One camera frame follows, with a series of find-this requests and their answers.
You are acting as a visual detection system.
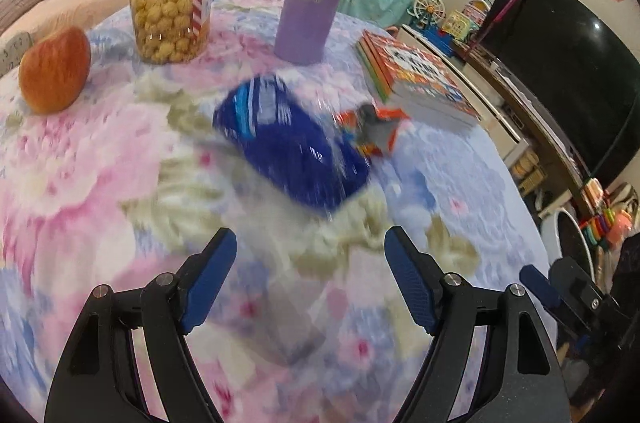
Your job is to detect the striped pink cushion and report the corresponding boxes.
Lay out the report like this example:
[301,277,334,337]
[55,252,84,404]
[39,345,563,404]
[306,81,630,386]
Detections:
[0,0,46,34]

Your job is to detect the red torn wrapper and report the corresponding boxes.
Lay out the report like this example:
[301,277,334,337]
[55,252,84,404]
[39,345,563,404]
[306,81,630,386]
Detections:
[335,103,411,159]

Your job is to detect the colourful toy box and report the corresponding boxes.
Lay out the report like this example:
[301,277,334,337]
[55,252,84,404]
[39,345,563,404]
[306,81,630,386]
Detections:
[442,10,476,41]

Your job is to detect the stack of picture books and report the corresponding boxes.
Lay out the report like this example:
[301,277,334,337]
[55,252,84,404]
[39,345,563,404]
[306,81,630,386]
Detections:
[356,30,483,131]

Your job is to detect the red and white box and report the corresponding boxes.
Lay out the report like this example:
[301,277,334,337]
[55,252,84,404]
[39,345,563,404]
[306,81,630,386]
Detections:
[582,178,606,204]

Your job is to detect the round colourful toy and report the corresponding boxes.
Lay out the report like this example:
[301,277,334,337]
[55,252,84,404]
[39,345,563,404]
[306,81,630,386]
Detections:
[465,0,493,24]

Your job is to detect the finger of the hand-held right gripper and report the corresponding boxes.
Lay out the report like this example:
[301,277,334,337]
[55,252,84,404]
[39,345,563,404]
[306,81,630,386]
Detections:
[549,257,622,315]
[519,265,587,340]

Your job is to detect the pink plastic toy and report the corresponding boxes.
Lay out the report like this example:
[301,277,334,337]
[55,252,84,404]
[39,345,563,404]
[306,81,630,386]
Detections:
[612,210,635,240]

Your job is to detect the peach blanket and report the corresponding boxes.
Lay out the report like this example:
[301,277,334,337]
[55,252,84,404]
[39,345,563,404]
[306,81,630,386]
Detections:
[0,0,133,76]

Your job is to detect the striped bag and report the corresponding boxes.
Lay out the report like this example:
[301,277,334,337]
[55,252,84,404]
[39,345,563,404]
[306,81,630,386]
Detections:
[607,183,640,210]

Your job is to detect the black flat television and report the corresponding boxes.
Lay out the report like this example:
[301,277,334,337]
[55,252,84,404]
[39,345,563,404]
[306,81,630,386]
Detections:
[472,0,640,176]

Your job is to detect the dark blue snack packet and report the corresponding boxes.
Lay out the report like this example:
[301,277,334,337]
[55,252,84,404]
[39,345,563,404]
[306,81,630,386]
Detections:
[212,73,373,211]

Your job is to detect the stacking ring toy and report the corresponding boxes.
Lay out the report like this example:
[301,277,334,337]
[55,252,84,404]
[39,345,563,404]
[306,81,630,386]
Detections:
[580,208,618,249]

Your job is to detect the ferris wheel toy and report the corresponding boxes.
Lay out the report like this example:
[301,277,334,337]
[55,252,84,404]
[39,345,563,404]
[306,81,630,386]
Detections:
[407,0,446,31]

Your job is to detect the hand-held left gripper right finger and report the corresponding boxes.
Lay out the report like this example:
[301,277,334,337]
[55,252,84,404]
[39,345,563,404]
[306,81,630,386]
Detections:
[384,225,572,423]

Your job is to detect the pink stick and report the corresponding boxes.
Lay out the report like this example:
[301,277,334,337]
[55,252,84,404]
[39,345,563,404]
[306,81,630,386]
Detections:
[475,0,538,49]

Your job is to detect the floral tablecloth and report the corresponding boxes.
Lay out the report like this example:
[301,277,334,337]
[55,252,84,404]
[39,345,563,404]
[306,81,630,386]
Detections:
[0,0,558,423]

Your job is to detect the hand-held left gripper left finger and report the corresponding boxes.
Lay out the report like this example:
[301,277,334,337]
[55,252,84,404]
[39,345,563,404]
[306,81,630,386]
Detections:
[44,227,238,423]

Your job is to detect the red apple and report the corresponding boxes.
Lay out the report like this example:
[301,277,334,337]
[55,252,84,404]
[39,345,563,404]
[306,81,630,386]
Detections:
[18,26,92,114]

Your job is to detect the white trash bin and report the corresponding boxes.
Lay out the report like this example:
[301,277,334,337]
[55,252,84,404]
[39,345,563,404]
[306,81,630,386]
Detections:
[541,207,598,299]

